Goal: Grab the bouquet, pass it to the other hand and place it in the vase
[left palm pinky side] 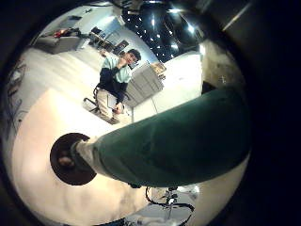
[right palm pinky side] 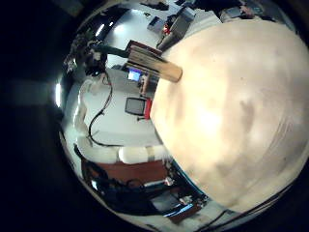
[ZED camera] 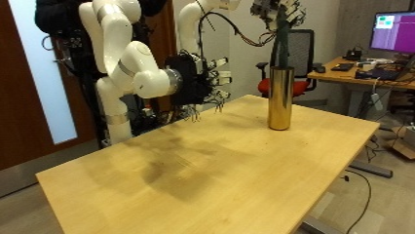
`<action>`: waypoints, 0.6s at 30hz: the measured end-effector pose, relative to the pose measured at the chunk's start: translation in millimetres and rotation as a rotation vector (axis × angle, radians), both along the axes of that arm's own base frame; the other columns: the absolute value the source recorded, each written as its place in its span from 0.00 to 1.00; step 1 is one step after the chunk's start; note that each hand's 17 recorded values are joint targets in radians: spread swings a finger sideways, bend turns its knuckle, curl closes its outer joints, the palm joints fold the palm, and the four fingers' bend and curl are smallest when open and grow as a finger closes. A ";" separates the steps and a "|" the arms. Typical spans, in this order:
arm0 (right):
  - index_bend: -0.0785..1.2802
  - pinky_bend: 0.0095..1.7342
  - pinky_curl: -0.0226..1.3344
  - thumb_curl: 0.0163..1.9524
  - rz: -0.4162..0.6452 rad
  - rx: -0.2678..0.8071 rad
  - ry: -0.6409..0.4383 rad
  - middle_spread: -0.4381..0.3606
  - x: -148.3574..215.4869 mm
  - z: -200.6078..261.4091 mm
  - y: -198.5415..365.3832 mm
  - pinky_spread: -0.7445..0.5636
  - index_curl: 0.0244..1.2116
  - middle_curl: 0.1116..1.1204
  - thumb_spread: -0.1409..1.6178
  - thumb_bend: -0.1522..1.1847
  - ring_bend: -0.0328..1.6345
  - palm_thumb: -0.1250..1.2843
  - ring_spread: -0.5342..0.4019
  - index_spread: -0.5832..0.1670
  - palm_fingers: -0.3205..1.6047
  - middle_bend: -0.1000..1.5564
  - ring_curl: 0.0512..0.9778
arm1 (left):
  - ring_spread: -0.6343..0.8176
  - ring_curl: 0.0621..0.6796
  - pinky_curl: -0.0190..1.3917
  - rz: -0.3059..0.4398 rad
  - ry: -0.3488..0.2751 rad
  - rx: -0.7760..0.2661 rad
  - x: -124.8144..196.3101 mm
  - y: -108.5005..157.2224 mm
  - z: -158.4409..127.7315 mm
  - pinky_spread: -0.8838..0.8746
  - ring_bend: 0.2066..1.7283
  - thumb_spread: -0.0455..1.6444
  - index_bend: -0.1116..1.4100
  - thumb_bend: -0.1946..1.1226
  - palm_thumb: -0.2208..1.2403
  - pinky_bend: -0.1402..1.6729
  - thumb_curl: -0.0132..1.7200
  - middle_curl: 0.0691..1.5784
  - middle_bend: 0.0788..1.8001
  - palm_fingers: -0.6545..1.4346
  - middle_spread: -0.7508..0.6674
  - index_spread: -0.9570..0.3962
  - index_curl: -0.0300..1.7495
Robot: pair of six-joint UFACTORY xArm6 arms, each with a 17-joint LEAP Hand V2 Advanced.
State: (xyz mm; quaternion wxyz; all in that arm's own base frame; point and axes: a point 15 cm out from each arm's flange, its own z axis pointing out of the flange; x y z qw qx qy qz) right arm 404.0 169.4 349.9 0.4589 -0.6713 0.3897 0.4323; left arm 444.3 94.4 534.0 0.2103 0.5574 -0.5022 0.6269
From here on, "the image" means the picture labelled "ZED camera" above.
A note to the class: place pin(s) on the office chair red seat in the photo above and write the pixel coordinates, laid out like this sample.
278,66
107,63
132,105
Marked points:
302,45

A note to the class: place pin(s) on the black jacket hanging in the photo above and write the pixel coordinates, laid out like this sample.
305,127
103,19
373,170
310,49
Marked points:
56,16

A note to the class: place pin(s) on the tall gold metal vase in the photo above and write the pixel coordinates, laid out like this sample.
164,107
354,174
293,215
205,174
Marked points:
279,100

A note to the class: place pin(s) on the wooden office desk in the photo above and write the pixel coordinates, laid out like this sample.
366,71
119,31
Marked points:
333,75

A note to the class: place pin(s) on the brown door with glass panel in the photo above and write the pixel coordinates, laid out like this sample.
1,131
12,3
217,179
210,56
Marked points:
25,113

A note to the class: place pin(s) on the flower bouquet with teal stem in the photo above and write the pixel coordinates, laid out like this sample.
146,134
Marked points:
282,42

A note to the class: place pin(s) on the white power strip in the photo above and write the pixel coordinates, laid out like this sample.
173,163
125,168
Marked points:
377,101

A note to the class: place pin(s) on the black computer mouse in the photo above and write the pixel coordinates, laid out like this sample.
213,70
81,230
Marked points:
319,69

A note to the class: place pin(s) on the computer monitor purple screen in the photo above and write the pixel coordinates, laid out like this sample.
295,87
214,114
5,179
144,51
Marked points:
395,32

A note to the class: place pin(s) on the cardboard box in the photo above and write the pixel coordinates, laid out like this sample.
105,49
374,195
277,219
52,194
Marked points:
405,146

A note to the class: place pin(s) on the black desk phone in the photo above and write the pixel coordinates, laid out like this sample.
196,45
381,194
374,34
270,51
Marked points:
353,55

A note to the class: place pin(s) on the grey table foot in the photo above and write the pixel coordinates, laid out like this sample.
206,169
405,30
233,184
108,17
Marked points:
371,169

